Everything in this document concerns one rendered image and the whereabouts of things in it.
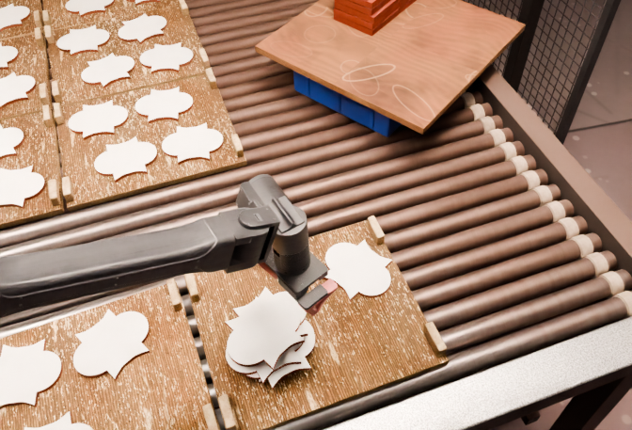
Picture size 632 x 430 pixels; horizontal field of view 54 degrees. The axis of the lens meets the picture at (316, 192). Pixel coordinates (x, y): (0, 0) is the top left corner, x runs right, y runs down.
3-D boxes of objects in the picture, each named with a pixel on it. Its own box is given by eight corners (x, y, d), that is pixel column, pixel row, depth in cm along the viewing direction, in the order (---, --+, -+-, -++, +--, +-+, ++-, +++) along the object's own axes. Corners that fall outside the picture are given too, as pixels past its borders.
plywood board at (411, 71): (524, 30, 163) (526, 23, 162) (422, 135, 138) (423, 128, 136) (369, -30, 184) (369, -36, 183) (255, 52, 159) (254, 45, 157)
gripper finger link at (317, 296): (311, 282, 107) (308, 250, 100) (339, 310, 103) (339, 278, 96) (280, 306, 104) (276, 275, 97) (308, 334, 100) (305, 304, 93)
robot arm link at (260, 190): (231, 272, 88) (245, 228, 83) (199, 219, 95) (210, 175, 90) (301, 256, 95) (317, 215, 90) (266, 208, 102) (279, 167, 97)
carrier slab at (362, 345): (448, 364, 113) (450, 360, 112) (229, 445, 104) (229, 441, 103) (371, 223, 135) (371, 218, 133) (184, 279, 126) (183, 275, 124)
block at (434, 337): (446, 355, 112) (448, 348, 110) (436, 358, 112) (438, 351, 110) (431, 327, 116) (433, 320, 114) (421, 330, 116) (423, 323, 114)
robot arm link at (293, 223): (278, 237, 87) (313, 219, 89) (256, 205, 91) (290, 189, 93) (282, 265, 92) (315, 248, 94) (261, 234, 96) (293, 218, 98)
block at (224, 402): (238, 431, 104) (236, 424, 102) (228, 435, 104) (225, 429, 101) (229, 399, 108) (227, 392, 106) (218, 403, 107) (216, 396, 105)
